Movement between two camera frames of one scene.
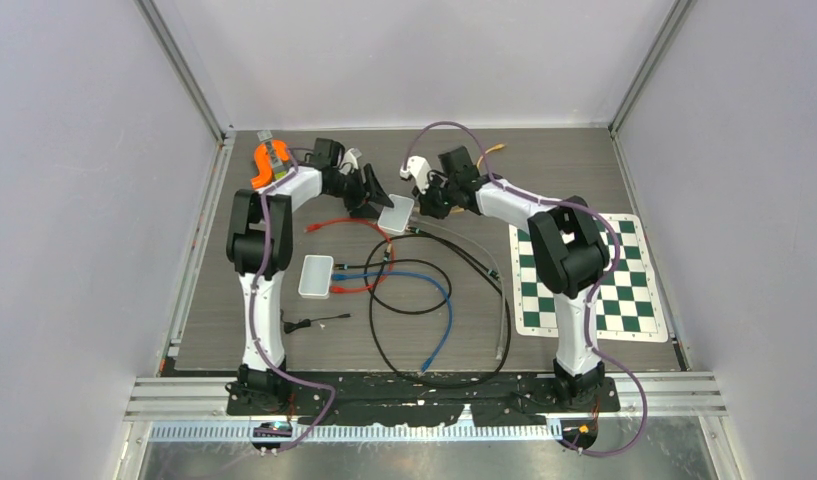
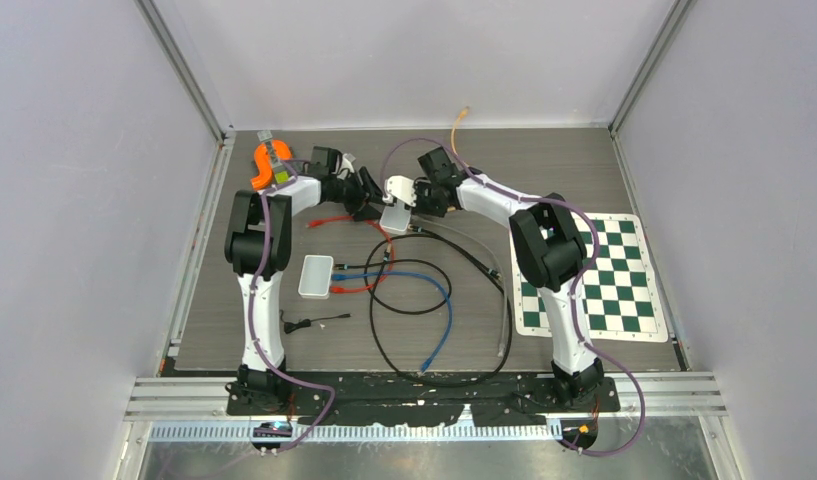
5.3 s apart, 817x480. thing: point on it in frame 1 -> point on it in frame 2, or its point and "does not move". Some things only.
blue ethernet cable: (427, 363) does not move
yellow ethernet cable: (498, 146) -> (461, 114)
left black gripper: (360, 206) does not move
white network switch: (316, 277) does not move
